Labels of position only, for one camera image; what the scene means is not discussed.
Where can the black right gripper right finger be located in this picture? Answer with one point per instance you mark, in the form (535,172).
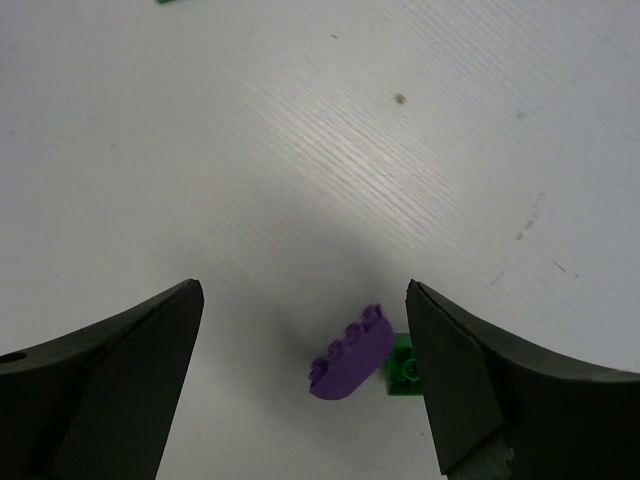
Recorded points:
(502,407)

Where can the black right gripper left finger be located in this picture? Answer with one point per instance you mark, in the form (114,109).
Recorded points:
(98,403)

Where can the purple lego brick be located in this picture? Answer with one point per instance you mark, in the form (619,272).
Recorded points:
(351,360)

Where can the green lego beside purple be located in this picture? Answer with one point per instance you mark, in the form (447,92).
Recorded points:
(400,370)

